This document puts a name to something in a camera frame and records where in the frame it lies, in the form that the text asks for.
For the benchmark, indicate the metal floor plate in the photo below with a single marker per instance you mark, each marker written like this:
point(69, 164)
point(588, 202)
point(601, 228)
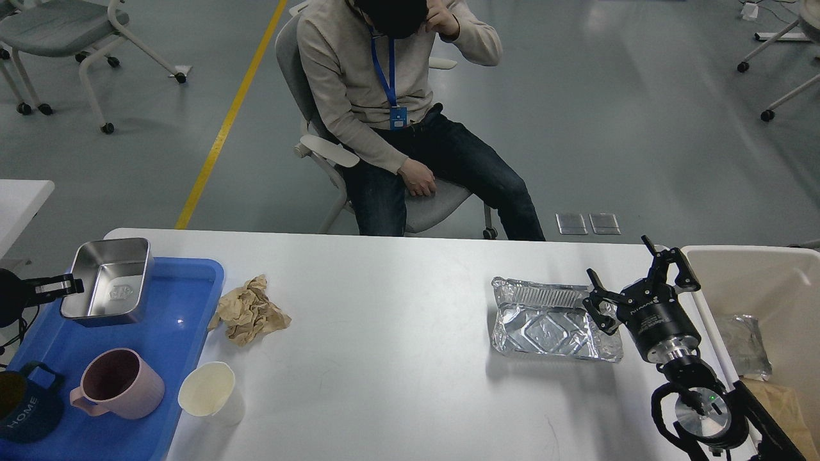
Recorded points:
point(571, 223)
point(605, 223)

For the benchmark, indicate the blue plastic tray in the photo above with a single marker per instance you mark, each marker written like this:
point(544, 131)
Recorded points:
point(182, 296)

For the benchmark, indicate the aluminium foil tray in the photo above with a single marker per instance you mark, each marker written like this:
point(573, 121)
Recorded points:
point(550, 321)

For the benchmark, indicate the blue lanyard badge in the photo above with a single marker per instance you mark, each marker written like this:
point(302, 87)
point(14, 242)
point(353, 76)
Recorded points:
point(398, 118)

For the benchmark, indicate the grey office chair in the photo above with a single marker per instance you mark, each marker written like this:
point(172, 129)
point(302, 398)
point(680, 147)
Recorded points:
point(423, 212)

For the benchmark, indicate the beige plastic bin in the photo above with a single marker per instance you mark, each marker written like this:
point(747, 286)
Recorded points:
point(779, 287)

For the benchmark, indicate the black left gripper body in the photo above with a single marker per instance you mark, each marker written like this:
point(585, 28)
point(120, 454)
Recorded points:
point(14, 297)

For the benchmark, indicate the right metal floor plate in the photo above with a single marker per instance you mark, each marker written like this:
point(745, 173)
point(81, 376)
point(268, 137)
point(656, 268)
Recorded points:
point(605, 223)

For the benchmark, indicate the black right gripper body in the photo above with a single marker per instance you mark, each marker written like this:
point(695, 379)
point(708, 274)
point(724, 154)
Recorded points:
point(659, 326)

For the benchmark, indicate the white side table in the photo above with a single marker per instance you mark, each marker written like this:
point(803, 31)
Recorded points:
point(20, 202)

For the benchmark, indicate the crumpled brown paper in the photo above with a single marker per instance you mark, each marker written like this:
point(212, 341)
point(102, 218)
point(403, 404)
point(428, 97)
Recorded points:
point(248, 313)

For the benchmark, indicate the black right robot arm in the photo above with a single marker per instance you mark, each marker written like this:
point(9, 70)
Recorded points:
point(693, 410)

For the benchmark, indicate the dark blue HOME mug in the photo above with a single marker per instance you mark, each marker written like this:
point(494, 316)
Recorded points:
point(29, 411)

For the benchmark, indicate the left metal floor plate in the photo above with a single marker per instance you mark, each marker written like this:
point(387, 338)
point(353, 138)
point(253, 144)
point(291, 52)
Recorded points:
point(571, 223)

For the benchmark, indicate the chair legs top right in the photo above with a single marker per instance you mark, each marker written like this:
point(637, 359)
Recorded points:
point(808, 21)

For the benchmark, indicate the clear plastic bag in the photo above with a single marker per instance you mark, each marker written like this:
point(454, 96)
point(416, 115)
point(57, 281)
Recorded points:
point(743, 340)

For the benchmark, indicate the pink ribbed mug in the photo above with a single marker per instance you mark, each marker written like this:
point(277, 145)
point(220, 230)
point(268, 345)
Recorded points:
point(121, 382)

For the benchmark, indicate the brown paper in bin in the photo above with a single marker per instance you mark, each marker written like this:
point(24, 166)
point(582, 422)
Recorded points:
point(782, 405)

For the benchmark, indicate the grey chair top left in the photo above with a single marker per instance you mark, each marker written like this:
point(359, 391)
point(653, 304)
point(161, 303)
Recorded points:
point(67, 28)

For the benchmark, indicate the white paper cup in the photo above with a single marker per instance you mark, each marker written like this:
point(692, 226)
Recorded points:
point(211, 392)

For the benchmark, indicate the seated person beige sweater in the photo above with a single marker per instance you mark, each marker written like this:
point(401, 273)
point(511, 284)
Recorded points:
point(335, 52)

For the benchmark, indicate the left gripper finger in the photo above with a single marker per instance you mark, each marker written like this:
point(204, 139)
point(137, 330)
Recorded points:
point(40, 297)
point(66, 281)

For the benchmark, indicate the stainless steel rectangular container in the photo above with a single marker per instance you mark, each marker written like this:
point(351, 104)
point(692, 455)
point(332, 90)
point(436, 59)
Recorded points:
point(115, 274)

